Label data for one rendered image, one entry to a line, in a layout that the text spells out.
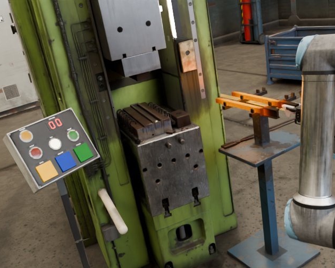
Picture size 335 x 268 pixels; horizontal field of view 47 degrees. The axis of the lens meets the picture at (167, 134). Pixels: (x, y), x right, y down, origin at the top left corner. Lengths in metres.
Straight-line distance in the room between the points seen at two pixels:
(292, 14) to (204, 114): 8.89
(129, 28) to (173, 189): 0.91
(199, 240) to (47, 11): 1.58
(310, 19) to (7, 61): 7.27
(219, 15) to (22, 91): 5.15
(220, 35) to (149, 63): 8.05
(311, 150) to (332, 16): 9.11
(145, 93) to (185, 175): 0.66
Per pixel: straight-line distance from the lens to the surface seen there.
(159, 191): 2.20
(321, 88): 1.39
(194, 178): 2.26
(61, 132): 1.88
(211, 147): 2.48
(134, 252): 2.59
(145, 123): 2.13
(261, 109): 1.92
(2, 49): 7.14
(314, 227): 1.48
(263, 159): 2.04
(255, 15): 9.19
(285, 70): 5.85
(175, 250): 2.49
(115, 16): 1.97
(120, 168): 2.29
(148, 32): 2.02
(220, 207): 2.70
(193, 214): 2.37
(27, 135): 1.82
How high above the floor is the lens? 1.69
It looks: 21 degrees down
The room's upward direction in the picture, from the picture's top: 11 degrees counter-clockwise
